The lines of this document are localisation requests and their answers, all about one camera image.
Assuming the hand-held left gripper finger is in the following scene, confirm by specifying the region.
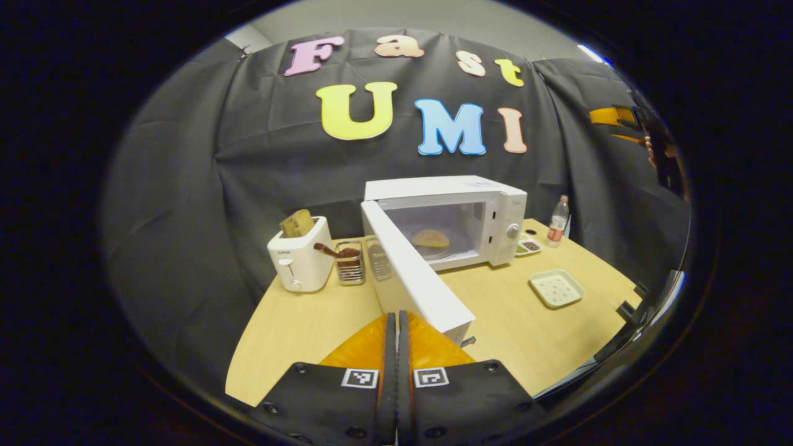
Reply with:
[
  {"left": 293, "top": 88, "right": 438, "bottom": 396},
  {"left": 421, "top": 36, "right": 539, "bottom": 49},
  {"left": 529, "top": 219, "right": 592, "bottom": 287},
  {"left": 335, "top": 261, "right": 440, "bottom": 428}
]
[
  {"left": 396, "top": 311, "right": 547, "bottom": 446},
  {"left": 250, "top": 313, "right": 397, "bottom": 446}
]

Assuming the white microwave oven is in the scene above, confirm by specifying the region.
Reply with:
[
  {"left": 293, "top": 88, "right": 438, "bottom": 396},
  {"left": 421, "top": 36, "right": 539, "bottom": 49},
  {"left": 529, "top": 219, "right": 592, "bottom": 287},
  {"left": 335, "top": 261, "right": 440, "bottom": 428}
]
[{"left": 361, "top": 175, "right": 528, "bottom": 346}]

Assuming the small ceiling light panel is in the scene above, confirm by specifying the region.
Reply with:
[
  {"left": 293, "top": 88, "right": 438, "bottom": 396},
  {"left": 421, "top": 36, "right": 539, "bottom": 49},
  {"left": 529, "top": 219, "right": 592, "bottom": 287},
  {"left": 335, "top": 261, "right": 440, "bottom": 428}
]
[{"left": 578, "top": 43, "right": 612, "bottom": 66}]

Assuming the clear plastic bottle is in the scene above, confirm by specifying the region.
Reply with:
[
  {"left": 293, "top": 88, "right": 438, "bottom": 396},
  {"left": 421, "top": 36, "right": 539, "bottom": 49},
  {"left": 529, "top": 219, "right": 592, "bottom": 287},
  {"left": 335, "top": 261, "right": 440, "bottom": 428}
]
[{"left": 546, "top": 195, "right": 569, "bottom": 248}]

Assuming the brown wooden spoon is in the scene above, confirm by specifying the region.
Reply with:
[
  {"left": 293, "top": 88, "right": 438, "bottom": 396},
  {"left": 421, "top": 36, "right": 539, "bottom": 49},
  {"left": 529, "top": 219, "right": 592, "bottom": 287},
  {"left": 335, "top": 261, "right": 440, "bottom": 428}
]
[{"left": 314, "top": 243, "right": 361, "bottom": 261}]

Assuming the white toaster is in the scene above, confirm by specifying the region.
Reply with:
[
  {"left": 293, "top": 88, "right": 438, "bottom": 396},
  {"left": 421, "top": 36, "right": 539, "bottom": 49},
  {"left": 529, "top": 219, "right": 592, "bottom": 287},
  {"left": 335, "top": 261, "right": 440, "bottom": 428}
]
[{"left": 268, "top": 216, "right": 335, "bottom": 293}]

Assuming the cream square plate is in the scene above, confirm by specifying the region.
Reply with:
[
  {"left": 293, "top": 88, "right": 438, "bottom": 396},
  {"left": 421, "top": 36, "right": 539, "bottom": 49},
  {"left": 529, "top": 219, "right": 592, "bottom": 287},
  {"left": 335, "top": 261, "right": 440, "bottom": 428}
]
[{"left": 528, "top": 269, "right": 585, "bottom": 309}]

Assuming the brown toast slice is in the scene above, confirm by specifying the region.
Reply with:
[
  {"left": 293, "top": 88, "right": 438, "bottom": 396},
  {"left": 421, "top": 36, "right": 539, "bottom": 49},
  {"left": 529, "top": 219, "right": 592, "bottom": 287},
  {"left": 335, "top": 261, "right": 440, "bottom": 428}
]
[{"left": 279, "top": 209, "right": 315, "bottom": 238}]

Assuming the black backdrop cloth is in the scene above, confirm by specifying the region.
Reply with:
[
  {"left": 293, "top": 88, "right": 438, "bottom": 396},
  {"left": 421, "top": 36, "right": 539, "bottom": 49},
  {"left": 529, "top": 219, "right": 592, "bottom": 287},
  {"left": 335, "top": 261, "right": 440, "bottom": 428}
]
[{"left": 102, "top": 28, "right": 691, "bottom": 397}]

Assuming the metal wire basket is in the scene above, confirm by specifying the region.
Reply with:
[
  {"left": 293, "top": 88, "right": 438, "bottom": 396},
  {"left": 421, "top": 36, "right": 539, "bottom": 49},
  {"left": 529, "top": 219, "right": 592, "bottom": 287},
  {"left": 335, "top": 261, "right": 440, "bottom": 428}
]
[{"left": 335, "top": 240, "right": 366, "bottom": 286}]

